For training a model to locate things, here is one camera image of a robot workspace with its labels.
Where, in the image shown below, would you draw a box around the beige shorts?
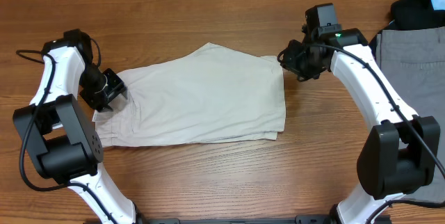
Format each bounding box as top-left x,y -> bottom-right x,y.
93,43 -> 286,147

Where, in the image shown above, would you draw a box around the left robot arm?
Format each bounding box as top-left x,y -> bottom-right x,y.
13,29 -> 147,223

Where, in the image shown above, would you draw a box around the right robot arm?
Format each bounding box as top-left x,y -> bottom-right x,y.
277,3 -> 444,224

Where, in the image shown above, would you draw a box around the grey shorts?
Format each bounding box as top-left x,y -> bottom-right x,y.
374,26 -> 445,205

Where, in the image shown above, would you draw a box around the black garment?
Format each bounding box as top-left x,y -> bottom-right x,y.
369,0 -> 444,56

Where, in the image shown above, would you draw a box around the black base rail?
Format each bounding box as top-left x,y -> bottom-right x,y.
147,215 -> 329,224

